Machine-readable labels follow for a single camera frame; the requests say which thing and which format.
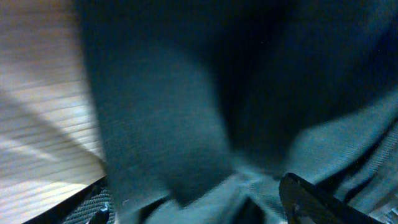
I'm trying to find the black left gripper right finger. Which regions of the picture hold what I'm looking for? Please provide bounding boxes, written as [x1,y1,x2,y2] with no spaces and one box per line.
[279,173,382,224]

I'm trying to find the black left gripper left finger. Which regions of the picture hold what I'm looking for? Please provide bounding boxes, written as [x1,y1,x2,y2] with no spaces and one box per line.
[24,177,116,224]

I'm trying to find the black polo shirt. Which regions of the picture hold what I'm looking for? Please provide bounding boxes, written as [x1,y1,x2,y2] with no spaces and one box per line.
[74,0,397,223]

